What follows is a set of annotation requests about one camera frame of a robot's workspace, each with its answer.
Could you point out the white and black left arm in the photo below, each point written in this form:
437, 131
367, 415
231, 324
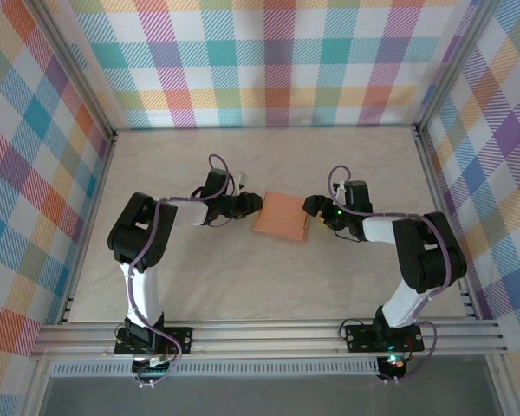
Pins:
134, 234

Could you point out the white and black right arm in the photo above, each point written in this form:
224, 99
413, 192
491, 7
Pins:
424, 251

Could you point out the aluminium side rail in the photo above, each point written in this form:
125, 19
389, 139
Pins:
446, 225
86, 229

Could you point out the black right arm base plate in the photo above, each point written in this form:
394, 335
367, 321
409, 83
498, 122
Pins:
359, 338

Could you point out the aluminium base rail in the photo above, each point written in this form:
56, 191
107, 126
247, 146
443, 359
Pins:
264, 340

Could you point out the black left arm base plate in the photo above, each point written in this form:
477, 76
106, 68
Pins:
184, 340

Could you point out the aluminium frame post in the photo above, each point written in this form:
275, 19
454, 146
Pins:
76, 69
453, 65

